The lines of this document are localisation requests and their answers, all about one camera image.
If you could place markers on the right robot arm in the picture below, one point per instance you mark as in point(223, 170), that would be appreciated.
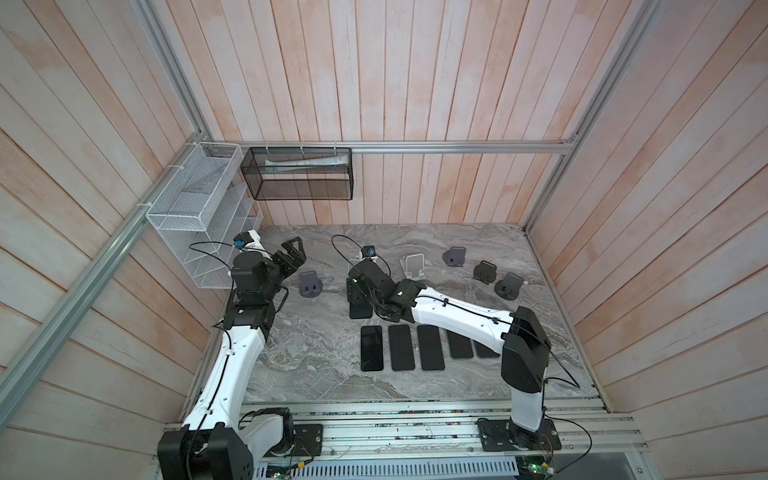
point(517, 336)

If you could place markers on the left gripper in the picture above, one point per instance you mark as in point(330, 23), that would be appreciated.
point(290, 266)

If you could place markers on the front middle black stand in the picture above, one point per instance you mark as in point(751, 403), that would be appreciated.
point(508, 288)

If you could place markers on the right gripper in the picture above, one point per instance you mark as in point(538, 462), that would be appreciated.
point(351, 288)

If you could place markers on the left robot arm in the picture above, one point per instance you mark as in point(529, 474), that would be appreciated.
point(216, 440)

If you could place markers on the purple grey phone stand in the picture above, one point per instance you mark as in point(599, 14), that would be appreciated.
point(455, 256)

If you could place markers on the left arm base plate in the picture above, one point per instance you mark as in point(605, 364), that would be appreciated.
point(307, 442)

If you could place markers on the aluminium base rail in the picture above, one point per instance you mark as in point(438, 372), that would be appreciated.
point(411, 429)

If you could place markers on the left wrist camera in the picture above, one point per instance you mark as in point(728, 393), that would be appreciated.
point(249, 241)

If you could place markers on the white back middle stand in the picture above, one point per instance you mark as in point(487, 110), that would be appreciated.
point(413, 266)

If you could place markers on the front right black stand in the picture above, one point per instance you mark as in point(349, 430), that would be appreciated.
point(485, 272)

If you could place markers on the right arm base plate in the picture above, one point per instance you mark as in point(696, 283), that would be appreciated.
point(504, 435)

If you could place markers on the black mesh basket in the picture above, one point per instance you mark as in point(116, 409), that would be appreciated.
point(301, 173)

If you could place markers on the white wire shelf rack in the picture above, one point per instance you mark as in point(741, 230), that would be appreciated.
point(202, 208)

